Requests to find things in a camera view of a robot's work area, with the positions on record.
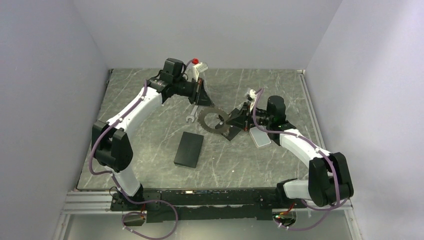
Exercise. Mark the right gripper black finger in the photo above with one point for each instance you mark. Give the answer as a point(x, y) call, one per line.
point(236, 119)
point(232, 132)

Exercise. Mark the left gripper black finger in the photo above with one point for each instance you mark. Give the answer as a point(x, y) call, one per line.
point(203, 99)
point(202, 80)

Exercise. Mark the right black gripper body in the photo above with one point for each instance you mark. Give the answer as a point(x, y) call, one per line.
point(260, 117)

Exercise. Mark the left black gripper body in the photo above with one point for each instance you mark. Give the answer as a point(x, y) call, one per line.
point(187, 89)

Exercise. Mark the large toothed metal ring disc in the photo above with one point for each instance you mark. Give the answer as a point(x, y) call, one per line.
point(213, 120)

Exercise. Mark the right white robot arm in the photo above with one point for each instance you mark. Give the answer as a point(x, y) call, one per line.
point(329, 180)

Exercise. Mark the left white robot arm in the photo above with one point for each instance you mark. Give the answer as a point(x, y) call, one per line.
point(111, 139)

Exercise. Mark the silver open-end wrench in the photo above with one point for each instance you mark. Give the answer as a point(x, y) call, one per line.
point(192, 116)

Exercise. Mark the white rectangular router box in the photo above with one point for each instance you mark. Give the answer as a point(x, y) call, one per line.
point(259, 137)

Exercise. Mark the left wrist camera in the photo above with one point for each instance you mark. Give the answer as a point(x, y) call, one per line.
point(194, 69)

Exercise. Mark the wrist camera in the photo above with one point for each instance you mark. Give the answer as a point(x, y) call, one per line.
point(252, 96)
point(194, 69)

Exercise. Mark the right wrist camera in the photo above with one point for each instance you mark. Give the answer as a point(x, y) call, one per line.
point(252, 96)

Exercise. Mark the black network switch with ports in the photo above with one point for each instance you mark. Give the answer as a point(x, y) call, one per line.
point(189, 149)

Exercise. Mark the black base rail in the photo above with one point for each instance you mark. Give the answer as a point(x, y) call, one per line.
point(161, 205)

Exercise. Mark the aluminium frame rail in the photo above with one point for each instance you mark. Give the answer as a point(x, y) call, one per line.
point(99, 202)

